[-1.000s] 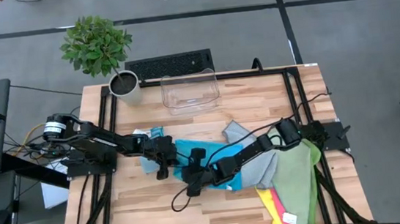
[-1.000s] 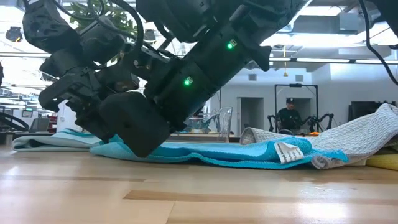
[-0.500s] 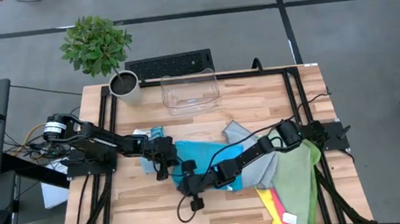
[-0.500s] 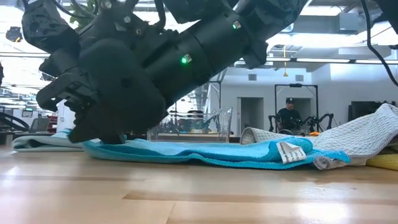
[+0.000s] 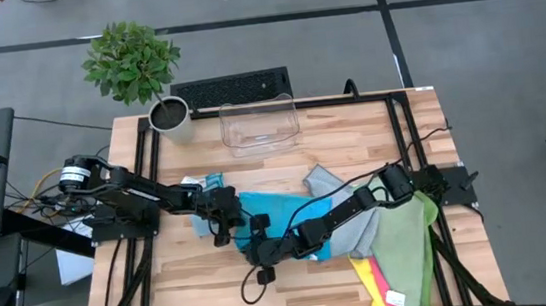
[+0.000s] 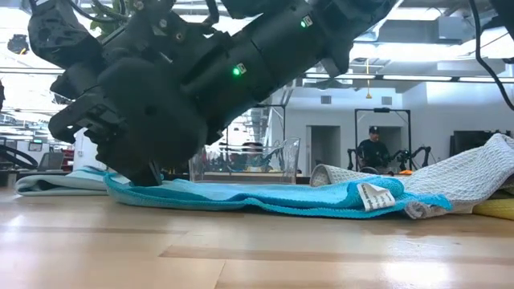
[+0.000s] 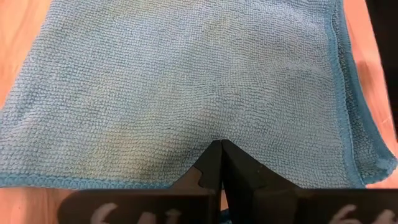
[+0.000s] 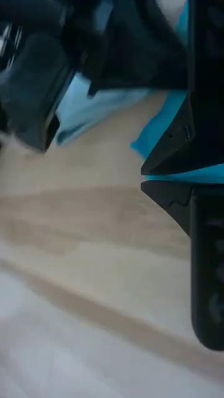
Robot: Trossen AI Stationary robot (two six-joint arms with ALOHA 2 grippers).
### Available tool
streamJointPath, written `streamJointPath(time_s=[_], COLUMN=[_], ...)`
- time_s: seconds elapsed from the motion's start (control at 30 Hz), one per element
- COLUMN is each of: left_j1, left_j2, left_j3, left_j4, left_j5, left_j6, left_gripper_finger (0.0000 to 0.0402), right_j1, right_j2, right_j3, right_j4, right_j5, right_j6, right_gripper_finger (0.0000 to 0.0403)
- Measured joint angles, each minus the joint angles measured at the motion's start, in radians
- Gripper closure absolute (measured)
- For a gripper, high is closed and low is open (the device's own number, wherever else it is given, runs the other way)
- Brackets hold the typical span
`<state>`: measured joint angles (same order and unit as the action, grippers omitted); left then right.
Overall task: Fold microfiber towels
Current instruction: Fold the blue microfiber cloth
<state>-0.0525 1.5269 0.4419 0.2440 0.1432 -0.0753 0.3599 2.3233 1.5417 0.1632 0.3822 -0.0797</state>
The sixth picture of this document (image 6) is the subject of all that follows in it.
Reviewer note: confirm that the black metal stand frame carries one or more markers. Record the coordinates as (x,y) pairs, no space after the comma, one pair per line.
(381,110)

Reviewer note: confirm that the light blue teal-edged towel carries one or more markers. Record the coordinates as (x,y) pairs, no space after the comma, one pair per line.
(60,184)

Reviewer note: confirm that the black cabinet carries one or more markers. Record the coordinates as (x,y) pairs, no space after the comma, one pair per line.
(470,142)

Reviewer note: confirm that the black ceiling-mounted device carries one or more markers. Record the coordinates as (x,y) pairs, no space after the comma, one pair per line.
(18,43)

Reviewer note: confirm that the turquoise terry towel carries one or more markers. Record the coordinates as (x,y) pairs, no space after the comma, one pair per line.
(261,198)

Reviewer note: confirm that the grey waffle-weave towel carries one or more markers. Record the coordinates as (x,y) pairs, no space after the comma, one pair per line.
(462,176)

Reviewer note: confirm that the black background robot arms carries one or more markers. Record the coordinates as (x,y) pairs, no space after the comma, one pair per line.
(413,154)

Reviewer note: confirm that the yellow towel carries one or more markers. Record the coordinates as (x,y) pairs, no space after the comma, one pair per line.
(498,209)

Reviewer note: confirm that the clear plastic bin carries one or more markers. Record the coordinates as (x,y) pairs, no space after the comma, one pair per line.
(249,168)

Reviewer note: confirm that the small orange item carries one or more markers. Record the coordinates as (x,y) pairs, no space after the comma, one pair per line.
(406,172)

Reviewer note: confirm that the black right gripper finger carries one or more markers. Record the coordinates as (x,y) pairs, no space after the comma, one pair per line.
(144,176)

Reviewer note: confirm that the long ceiling light strip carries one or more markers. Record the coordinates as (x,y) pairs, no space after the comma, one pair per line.
(417,78)

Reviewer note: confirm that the person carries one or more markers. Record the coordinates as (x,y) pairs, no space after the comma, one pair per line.
(373,152)
(252,154)

